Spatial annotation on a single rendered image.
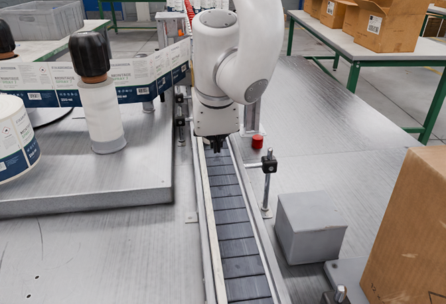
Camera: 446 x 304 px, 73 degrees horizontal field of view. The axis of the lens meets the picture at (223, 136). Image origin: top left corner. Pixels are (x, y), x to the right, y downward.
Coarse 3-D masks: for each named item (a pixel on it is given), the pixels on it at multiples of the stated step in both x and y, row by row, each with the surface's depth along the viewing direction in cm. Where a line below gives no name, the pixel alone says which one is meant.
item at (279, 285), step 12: (240, 156) 63; (240, 168) 60; (252, 192) 53; (252, 204) 51; (252, 216) 50; (264, 228) 46; (264, 240) 44; (264, 252) 43; (276, 264) 41; (276, 276) 39; (276, 288) 38; (288, 300) 36
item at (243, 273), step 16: (224, 144) 83; (208, 160) 77; (224, 160) 77; (208, 176) 71; (224, 176) 71; (224, 192) 66; (240, 192) 66; (224, 208) 61; (240, 208) 61; (224, 224) 58; (240, 224) 58; (224, 240) 55; (240, 240) 54; (224, 256) 51; (240, 256) 52; (256, 256) 51; (224, 272) 49; (240, 272) 49; (256, 272) 49; (240, 288) 46; (256, 288) 46
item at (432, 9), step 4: (432, 4) 445; (428, 8) 407; (432, 8) 407; (436, 8) 407; (440, 8) 407; (428, 12) 412; (432, 12) 405; (436, 12) 390; (440, 12) 383; (444, 12) 376; (436, 16) 397; (440, 16) 390; (444, 16) 383; (424, 20) 518; (424, 24) 521; (420, 32) 528; (420, 36) 531
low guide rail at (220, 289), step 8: (192, 88) 110; (192, 96) 104; (192, 104) 100; (200, 144) 77; (200, 152) 73; (200, 160) 70; (200, 168) 70; (208, 184) 63; (208, 192) 60; (208, 200) 58; (208, 208) 57; (208, 216) 55; (208, 224) 53; (216, 240) 50; (216, 248) 49; (216, 256) 47; (216, 264) 46; (216, 272) 45; (216, 280) 44; (216, 288) 43; (224, 288) 43; (224, 296) 42
